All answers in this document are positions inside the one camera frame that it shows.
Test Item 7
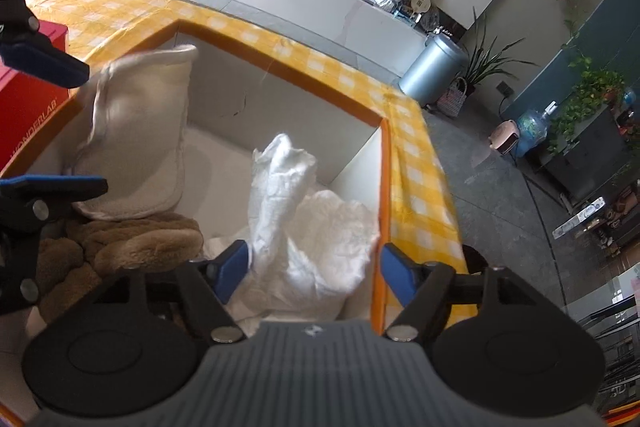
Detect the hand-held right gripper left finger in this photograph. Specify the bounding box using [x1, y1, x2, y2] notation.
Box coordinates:
[75, 239, 251, 343]

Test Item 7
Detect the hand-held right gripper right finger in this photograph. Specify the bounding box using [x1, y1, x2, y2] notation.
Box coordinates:
[381, 243, 556, 343]

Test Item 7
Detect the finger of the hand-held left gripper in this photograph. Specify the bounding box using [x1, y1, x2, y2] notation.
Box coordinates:
[0, 176, 109, 315]
[0, 0, 91, 88]

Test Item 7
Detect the white plastic bag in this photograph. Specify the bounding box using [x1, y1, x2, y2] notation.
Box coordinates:
[202, 133, 381, 323]

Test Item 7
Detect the brown knotted plush toy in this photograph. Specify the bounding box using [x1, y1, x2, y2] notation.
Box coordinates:
[37, 212, 203, 325]

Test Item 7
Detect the orange cardboard box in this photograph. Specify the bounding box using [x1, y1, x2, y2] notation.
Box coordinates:
[0, 19, 392, 427]

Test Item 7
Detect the red square box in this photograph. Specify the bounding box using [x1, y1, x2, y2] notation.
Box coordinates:
[0, 19, 71, 170]

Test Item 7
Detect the yellow checked tablecloth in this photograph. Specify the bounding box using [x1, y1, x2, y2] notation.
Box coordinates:
[20, 0, 471, 338]

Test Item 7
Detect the pink heater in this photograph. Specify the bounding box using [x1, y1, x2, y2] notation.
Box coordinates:
[488, 119, 522, 156]

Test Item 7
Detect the woven basket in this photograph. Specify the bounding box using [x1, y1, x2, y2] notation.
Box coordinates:
[437, 77, 473, 119]

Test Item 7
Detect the blue water bottle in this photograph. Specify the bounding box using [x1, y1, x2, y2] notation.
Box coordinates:
[515, 101, 558, 158]

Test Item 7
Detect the silver trash bin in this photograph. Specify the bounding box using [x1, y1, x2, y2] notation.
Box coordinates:
[398, 33, 469, 108]

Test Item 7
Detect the dark cabinet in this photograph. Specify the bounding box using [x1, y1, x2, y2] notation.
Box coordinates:
[530, 102, 640, 202]

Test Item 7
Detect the long-leaf potted plant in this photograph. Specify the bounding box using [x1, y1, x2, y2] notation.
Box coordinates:
[457, 7, 541, 92]

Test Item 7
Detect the trailing vine plant on cabinet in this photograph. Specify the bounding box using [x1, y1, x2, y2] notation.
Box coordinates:
[547, 57, 628, 155]

